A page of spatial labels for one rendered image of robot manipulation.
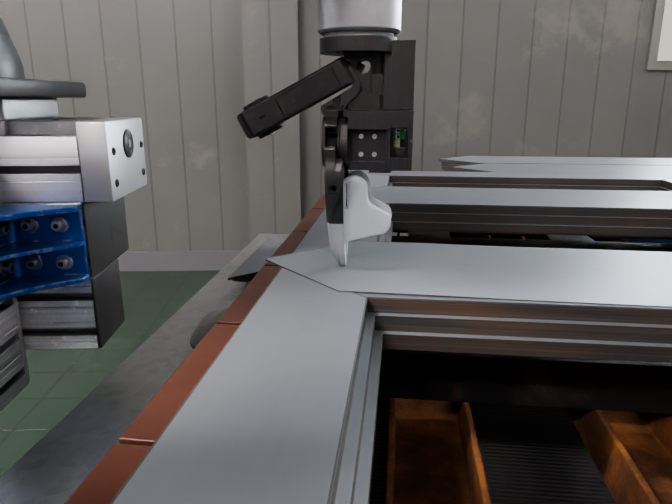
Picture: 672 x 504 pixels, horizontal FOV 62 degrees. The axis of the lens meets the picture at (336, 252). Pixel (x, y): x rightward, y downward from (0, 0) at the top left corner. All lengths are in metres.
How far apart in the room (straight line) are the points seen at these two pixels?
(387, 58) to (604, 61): 3.26
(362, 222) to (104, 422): 0.36
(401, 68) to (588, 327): 0.27
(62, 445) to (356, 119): 0.43
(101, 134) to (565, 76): 3.19
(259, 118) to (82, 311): 0.34
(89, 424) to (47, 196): 0.26
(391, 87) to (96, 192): 0.36
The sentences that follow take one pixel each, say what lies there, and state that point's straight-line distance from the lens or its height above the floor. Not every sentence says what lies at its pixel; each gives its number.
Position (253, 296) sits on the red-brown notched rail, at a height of 0.83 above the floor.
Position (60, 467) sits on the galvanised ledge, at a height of 0.68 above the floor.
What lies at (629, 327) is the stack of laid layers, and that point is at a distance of 0.51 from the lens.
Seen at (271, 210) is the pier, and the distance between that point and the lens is 3.34.
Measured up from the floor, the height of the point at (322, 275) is 0.86.
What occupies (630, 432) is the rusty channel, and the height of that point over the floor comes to 0.68.
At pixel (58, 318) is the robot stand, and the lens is 0.75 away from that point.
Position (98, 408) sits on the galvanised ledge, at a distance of 0.71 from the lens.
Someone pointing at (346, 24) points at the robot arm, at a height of 1.08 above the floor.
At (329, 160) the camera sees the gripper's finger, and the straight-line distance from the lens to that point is 0.50.
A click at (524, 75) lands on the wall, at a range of 3.56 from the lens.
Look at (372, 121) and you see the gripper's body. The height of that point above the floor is 1.00.
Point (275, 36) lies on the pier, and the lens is 3.29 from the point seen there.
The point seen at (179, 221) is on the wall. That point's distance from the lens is 3.53.
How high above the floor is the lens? 1.02
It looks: 15 degrees down
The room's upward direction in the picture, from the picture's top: straight up
